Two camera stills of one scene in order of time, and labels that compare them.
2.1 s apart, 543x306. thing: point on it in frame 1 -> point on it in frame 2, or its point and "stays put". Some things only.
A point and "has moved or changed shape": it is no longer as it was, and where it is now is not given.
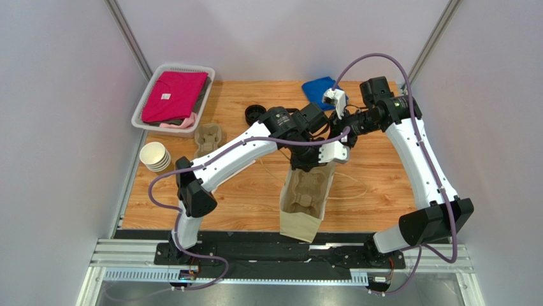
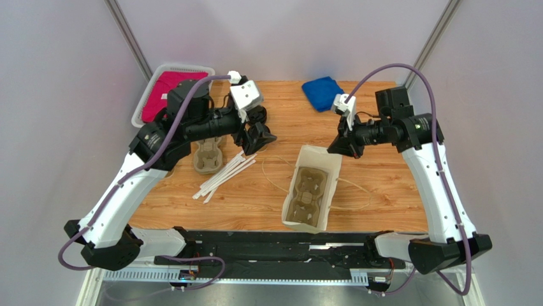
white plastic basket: x=137 y=120 stays put
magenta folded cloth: x=174 y=95 stays put
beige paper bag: x=305 y=196 has moved or changed shape
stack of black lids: x=253 y=112 stays put
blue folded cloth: x=315 y=89 stays put
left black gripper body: x=304 y=156 -> x=239 y=136
